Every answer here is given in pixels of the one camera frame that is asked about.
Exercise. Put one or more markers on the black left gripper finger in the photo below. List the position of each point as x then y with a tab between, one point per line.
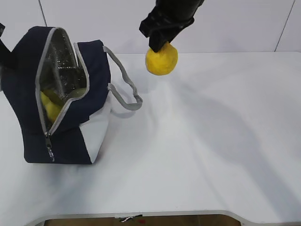
6	57

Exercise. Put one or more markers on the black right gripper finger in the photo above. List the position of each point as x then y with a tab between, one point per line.
153	27
173	30

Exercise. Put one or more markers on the yellow banana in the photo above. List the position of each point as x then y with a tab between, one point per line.
52	105

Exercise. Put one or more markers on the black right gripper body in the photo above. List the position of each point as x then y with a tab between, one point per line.
175	13

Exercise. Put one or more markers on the green lid glass container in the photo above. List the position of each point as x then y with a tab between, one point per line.
76	93

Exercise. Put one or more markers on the navy blue lunch bag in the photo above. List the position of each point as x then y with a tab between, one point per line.
45	59

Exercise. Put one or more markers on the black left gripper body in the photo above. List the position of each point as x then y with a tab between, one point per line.
2	28

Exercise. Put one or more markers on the yellow round fruit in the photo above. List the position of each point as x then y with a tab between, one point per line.
162	62

